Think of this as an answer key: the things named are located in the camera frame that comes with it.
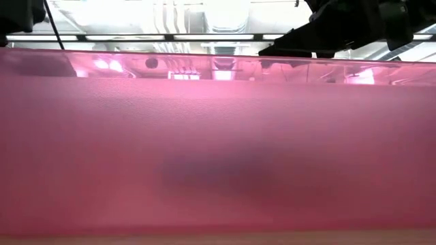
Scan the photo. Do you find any black cable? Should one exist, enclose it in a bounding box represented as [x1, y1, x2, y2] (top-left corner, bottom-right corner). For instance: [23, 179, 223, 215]
[43, 0, 66, 50]

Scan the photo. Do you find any pink plastic container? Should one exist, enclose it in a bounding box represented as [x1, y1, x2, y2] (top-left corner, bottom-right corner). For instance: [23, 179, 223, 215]
[0, 47, 436, 238]

